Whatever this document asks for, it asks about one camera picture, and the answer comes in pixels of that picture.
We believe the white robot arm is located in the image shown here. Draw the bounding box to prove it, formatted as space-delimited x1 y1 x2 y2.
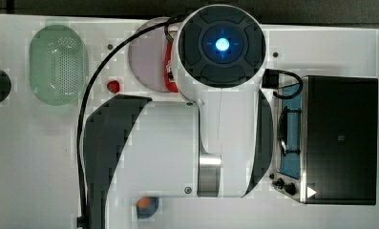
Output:
83 5 273 229

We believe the red ketchup bottle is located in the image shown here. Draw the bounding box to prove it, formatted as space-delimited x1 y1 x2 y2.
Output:
163 42 179 93

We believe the lilac round plate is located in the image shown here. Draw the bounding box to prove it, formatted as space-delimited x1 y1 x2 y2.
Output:
128 26 171 93

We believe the orange fruit in bowl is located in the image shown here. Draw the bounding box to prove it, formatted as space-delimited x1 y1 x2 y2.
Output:
137 198 151 209

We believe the blue bowl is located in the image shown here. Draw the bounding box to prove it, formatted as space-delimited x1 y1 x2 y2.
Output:
137 197 159 219

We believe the black toaster oven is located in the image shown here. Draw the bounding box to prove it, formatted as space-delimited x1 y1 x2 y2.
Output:
270 75 378 205

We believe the green perforated colander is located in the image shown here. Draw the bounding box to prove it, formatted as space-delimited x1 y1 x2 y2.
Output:
29 25 88 106

